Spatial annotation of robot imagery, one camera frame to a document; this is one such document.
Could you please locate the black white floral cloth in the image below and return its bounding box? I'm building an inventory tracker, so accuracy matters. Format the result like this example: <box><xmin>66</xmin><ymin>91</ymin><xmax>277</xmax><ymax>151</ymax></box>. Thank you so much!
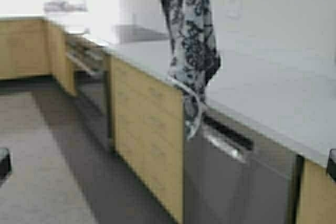
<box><xmin>160</xmin><ymin>0</ymin><xmax>221</xmax><ymax>140</ymax></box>

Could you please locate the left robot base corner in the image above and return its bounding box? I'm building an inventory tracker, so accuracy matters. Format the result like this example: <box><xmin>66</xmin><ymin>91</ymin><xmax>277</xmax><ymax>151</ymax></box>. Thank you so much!
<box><xmin>0</xmin><ymin>147</ymin><xmax>12</xmax><ymax>182</ymax></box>

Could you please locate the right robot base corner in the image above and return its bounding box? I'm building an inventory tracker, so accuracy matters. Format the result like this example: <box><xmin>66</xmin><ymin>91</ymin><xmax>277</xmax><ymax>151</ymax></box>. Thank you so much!
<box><xmin>326</xmin><ymin>148</ymin><xmax>336</xmax><ymax>182</ymax></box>

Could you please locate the stainless steel dishwasher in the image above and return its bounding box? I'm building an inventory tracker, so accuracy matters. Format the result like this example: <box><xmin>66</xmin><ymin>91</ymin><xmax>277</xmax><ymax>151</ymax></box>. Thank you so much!
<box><xmin>183</xmin><ymin>109</ymin><xmax>300</xmax><ymax>223</ymax></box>

